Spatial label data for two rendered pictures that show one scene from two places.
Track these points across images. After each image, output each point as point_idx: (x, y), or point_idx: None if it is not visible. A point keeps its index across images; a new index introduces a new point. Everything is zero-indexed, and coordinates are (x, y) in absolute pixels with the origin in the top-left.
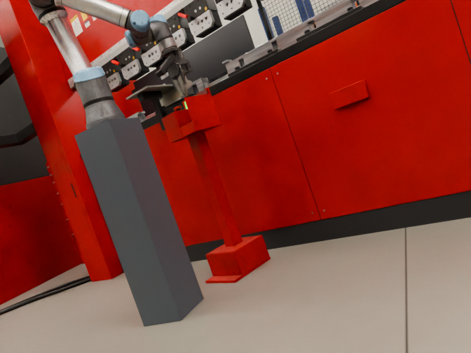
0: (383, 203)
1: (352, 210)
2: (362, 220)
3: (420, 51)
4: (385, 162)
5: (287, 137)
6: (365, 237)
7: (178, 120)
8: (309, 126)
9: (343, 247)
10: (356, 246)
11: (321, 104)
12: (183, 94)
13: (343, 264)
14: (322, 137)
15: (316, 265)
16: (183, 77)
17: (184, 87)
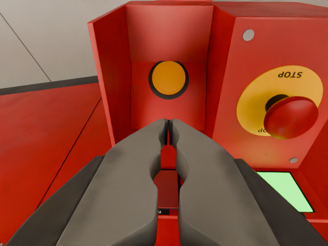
0: (49, 90)
1: (77, 86)
2: (76, 82)
3: None
4: (15, 110)
5: (85, 137)
6: (76, 70)
7: (220, 14)
8: (45, 145)
9: (82, 48)
10: (69, 49)
11: (2, 165)
12: (174, 119)
13: (48, 4)
14: (44, 132)
15: (79, 6)
16: (46, 208)
17: (126, 137)
